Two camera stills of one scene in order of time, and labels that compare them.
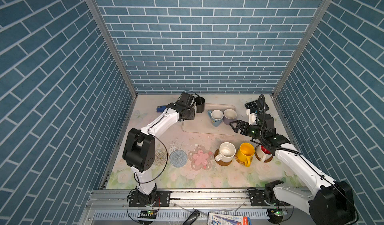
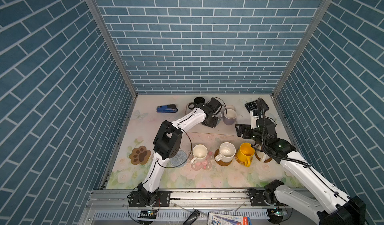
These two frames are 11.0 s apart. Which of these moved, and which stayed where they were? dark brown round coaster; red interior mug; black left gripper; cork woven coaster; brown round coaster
Moved: black left gripper; red interior mug
Stayed: cork woven coaster; dark brown round coaster; brown round coaster
